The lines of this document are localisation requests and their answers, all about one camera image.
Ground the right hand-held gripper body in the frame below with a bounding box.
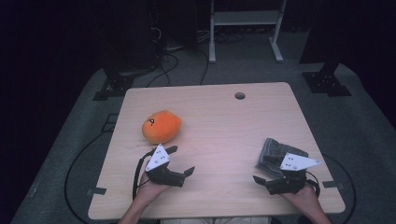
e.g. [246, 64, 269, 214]
[265, 152, 322, 196]

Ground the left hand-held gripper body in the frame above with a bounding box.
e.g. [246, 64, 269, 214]
[144, 143, 187, 189]

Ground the gray fluffy cloth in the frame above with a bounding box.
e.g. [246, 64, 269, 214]
[255, 137, 310, 181]

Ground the orange plush toy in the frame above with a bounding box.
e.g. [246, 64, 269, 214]
[141, 109, 182, 146]

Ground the person's left hand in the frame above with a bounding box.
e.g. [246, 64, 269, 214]
[136, 171, 171, 203]

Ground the person's right hand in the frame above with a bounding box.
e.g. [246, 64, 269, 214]
[279, 183, 321, 217]

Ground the black tape strip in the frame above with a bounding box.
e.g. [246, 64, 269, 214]
[321, 180, 346, 190]
[87, 186, 107, 196]

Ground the black stand base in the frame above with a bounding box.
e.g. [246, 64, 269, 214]
[92, 70, 136, 102]
[302, 60, 353, 97]

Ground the dark equipment rack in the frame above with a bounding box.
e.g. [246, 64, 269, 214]
[101, 0, 167, 73]

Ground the left hand-held gripper black cable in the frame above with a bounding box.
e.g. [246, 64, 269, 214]
[132, 148, 157, 202]

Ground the hand-held gripper black cable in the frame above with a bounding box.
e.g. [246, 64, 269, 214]
[132, 148, 157, 202]
[305, 171, 321, 198]

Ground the right hand-held gripper black cable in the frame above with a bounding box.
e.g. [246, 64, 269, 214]
[305, 171, 321, 198]

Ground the black floor cable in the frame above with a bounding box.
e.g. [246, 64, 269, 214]
[199, 49, 210, 86]
[64, 131, 110, 224]
[321, 153, 358, 224]
[146, 53, 180, 89]

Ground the tangle of floor cables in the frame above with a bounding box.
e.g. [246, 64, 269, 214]
[214, 30, 246, 45]

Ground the white metal stand frame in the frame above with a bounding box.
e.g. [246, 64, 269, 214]
[208, 0, 288, 64]

